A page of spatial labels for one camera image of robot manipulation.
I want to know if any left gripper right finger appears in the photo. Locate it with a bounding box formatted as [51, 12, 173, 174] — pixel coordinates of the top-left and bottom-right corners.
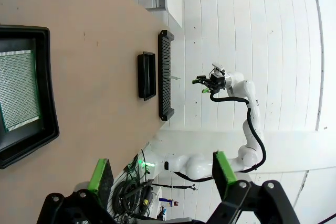
[207, 150, 301, 224]

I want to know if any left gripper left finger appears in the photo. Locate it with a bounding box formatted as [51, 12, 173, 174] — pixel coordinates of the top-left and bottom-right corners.
[36, 158, 116, 224]

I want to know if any bundle of floor cables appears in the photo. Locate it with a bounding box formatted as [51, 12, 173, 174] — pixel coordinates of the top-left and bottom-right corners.
[112, 149, 158, 221]

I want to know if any black ESD tray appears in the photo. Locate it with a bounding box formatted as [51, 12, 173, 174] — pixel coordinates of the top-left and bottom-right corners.
[137, 50, 157, 102]
[0, 24, 60, 170]

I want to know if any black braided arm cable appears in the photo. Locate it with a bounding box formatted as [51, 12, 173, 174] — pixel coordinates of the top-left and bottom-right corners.
[172, 91, 267, 183]

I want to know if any black slotted board rack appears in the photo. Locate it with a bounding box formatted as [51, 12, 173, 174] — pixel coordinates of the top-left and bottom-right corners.
[157, 30, 175, 121]

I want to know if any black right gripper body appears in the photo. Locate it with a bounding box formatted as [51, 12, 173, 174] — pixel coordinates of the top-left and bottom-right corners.
[208, 73, 227, 94]

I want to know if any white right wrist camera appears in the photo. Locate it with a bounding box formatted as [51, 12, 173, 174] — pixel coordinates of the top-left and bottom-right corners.
[211, 62, 226, 76]

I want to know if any green perforated circuit board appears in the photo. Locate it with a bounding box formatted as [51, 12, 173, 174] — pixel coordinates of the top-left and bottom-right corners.
[0, 49, 43, 133]

